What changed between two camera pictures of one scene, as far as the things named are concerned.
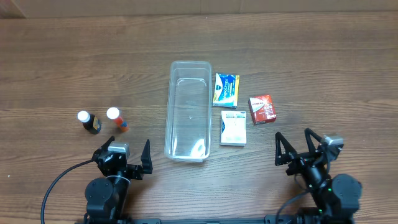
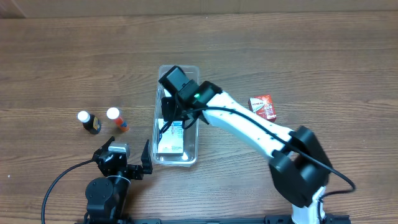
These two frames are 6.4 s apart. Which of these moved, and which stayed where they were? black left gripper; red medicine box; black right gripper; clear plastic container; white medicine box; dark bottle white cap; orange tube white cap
Moved: black right gripper; clear plastic container; white medicine box
Stayed: dark bottle white cap; black left gripper; red medicine box; orange tube white cap
